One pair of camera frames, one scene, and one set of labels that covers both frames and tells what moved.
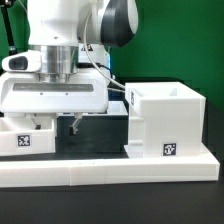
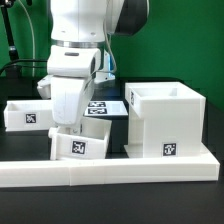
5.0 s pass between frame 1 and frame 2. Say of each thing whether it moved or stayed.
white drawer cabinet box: stayed
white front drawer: moved
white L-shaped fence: stayed
